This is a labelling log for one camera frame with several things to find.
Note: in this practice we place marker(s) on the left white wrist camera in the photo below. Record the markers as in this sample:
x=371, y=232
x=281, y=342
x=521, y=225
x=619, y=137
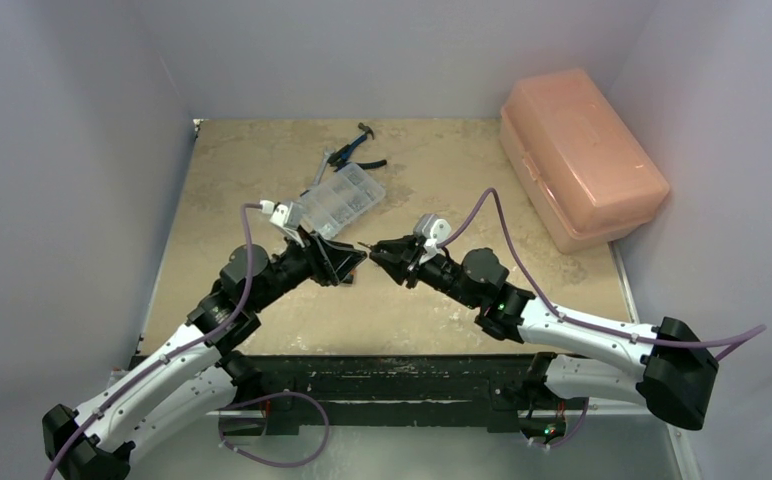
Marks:
x=286, y=217

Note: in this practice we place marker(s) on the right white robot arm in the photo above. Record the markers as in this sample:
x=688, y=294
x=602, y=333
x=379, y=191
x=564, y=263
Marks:
x=662, y=367

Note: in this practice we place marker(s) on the pink plastic storage box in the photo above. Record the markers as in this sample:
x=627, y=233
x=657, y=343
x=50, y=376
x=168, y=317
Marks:
x=584, y=172

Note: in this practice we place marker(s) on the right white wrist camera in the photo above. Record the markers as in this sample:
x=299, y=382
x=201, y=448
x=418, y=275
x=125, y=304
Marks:
x=433, y=230

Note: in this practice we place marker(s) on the silver wrench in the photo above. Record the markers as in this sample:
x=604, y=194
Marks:
x=322, y=167

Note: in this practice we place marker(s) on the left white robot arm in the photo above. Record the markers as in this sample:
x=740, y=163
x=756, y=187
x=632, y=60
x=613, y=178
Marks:
x=196, y=371

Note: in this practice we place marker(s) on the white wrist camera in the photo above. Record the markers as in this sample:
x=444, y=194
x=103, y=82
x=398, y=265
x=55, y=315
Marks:
x=433, y=230
x=286, y=217

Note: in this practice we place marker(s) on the small hammer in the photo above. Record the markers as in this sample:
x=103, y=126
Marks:
x=366, y=131

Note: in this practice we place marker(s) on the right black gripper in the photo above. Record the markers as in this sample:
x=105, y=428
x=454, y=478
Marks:
x=411, y=259

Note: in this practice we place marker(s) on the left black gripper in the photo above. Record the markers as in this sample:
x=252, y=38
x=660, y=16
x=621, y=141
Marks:
x=328, y=261

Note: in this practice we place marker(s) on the clear plastic screw box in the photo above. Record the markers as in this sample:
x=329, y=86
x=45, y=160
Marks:
x=340, y=200

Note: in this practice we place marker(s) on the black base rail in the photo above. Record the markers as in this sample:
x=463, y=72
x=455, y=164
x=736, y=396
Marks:
x=501, y=393

